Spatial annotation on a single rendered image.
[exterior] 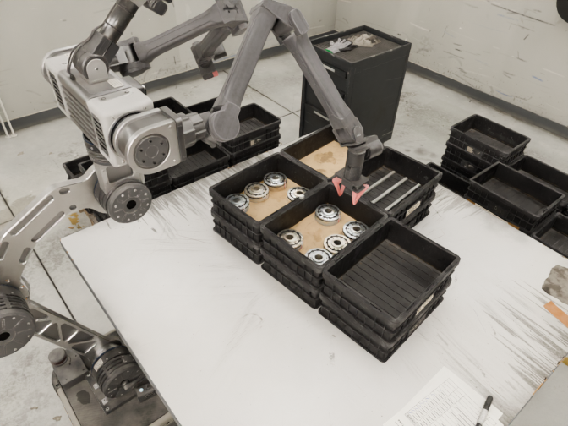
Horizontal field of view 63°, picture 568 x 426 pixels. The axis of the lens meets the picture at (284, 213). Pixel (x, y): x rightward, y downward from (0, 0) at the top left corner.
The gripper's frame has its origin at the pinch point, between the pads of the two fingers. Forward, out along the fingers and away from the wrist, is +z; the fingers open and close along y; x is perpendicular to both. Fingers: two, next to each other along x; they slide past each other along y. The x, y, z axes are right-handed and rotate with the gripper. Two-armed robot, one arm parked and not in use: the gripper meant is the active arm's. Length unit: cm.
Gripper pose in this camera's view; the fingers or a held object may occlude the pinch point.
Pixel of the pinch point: (347, 197)
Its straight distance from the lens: 159.6
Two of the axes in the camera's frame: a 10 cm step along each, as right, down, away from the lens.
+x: -7.1, 4.2, -5.7
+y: -7.1, -4.8, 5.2
